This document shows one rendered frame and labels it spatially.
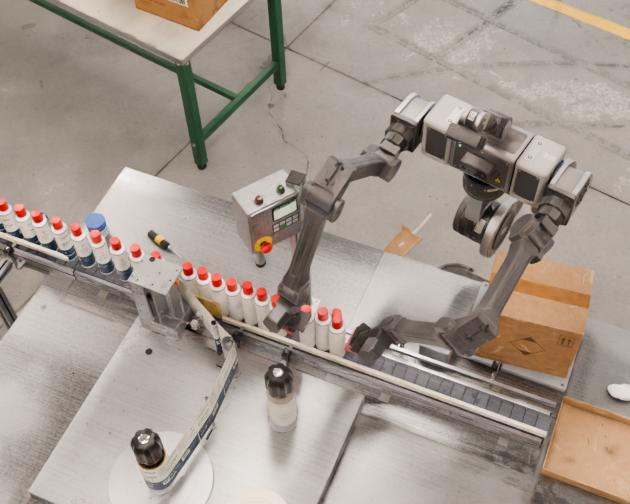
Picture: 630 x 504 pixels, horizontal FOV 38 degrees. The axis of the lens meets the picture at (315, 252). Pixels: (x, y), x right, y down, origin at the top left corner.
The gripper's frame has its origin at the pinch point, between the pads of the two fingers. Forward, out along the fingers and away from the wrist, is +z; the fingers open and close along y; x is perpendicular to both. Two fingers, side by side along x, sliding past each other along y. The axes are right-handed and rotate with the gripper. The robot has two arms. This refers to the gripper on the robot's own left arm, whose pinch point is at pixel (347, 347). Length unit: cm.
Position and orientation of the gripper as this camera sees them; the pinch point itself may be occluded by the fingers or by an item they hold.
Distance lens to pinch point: 290.6
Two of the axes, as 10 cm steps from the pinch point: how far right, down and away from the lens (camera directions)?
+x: 7.4, 6.0, 3.0
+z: -5.6, 3.0, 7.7
